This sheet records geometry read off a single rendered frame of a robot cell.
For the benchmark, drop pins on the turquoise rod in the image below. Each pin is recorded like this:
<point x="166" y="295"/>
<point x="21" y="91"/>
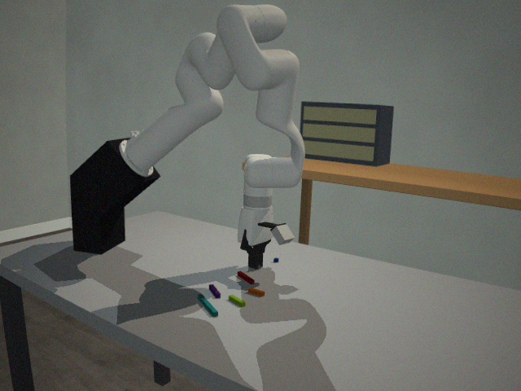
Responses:
<point x="207" y="305"/>

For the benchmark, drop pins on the orange rod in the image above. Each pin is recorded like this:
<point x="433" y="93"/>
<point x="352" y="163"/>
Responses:
<point x="256" y="292"/>

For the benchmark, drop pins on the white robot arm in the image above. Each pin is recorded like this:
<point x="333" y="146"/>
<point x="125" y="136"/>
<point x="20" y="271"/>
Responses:
<point x="273" y="72"/>

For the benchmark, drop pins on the purple rod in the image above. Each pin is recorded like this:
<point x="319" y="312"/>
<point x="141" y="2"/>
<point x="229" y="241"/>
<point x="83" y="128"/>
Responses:
<point x="214" y="291"/>

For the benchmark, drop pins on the lime green rod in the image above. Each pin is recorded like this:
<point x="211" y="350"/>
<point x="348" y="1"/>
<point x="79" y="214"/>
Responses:
<point x="237" y="300"/>

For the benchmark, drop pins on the dark red rod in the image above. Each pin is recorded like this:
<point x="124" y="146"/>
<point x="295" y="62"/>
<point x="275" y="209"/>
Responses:
<point x="245" y="277"/>

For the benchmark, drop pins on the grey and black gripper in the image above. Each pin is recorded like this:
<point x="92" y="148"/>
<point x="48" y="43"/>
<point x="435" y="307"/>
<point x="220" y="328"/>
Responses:
<point x="252" y="234"/>

